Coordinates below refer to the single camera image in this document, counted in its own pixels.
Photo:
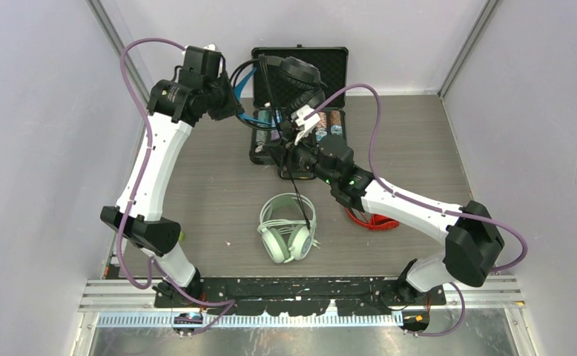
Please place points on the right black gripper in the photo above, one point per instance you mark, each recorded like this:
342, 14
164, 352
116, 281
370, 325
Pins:
294, 150

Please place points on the black poker chip case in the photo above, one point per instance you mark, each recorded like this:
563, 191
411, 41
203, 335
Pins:
332, 62

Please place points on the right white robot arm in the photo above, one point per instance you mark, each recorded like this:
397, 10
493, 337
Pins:
471, 243

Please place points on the red headphones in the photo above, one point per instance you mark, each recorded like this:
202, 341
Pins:
375, 222

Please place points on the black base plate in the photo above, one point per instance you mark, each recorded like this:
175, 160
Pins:
299, 296

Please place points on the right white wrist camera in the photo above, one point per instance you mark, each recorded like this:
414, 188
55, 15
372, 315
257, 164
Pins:
305, 120

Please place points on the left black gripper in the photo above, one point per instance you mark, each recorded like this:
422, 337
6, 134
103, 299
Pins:
232, 106

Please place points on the mint green headphones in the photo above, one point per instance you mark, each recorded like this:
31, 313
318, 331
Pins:
287, 240

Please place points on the blue black headphones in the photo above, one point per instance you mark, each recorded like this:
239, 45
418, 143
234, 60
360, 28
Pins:
289, 82

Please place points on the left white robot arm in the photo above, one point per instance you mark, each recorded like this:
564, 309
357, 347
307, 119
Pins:
137, 216

